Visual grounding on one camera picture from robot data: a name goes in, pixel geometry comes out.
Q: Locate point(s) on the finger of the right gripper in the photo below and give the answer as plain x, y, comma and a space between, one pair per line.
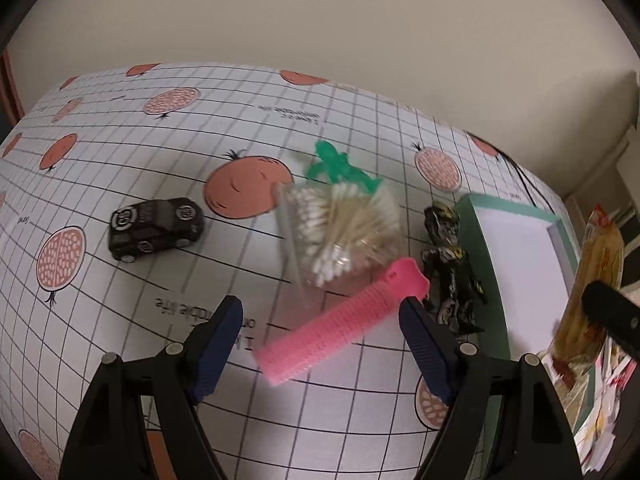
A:
619, 316

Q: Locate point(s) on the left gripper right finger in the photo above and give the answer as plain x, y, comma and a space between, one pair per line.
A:
433, 348

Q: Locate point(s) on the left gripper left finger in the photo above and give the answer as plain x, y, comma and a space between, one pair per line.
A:
214, 347

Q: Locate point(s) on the yellow snack packet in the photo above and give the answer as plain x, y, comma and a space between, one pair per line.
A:
579, 339

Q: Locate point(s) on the black robot figurine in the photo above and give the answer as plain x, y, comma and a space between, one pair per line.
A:
448, 266

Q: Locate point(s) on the pink hair roller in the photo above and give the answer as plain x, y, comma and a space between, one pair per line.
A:
319, 339

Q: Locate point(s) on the black toy car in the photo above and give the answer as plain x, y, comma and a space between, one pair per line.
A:
153, 226

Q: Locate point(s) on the cotton swab bag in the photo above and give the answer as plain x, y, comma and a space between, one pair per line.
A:
336, 230

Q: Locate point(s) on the green plastic toy figure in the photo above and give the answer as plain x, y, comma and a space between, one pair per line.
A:
337, 168

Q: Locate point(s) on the small cluttered items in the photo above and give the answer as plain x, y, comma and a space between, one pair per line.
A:
593, 405

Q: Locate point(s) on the teal shallow box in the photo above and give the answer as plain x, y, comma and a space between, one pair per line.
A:
524, 259

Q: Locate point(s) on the pomegranate grid tablecloth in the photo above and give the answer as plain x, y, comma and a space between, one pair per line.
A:
219, 135

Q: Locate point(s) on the dark wooden furniture edge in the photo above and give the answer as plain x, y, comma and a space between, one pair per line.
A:
10, 100

